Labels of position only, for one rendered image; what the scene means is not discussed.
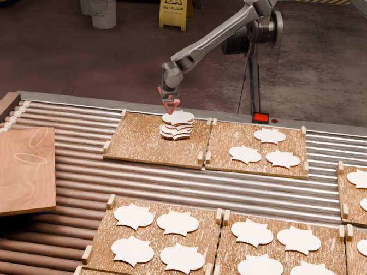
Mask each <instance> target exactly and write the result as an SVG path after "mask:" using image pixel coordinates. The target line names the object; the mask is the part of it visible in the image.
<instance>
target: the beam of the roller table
mask: <svg viewBox="0 0 367 275"><path fill-rule="evenodd" d="M16 93H20V95H21V101H32V102H35V103H45V104H55V105H64V106H74V107H84V108H89V109H100V110H109V111H119V112H122V111H123V109H127V112H129V113H138V114H144V115H154V116H163V115H165V114H167V113H168V112H167V109H166V108H165V106H160V105H150V104H140V103H130V102H124V101H114V100H104V99H94V98H84V97H74V96H68V95H58V94H48V93H38V92H28V91H16ZM181 110H183V112H188V113H191V114H193V115H194V120H199V121H208V118H212V120H211V121H212V122H213V121H214V118H217V121H218V122H224V123H235V124H247V125H258V126H265V127H276V128H287V129H299V130H301V128H302V127H305V128H306V132H308V133H317V134H327V135H337V136H347V137H353V138H362V139H367V128H364V127H354V126H348V125H338V124H328V123H318V122H308V121H298V120H292V119H282V118H272V117H269V124H268V125H267V124H257V123H252V115H242V114H236V113H226V112H216V111H206V110H196V109H186V108H180V107H176V109H175V110H174V111H181ZM272 119H275V120H278V122H277V123H273V122H271V120H272Z"/></svg>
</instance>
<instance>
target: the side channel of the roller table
mask: <svg viewBox="0 0 367 275"><path fill-rule="evenodd" d="M20 101H21V95H20V93H14V92H8V94H7V95H6V96H5V97H4V98H3V99H2V100H1V101H0V124H1V123H2V122H4V121H5V118H6V117H7V116H8V117H9V115H10V112H11V111H14V108H15V106H18V105H19V102H20Z"/></svg>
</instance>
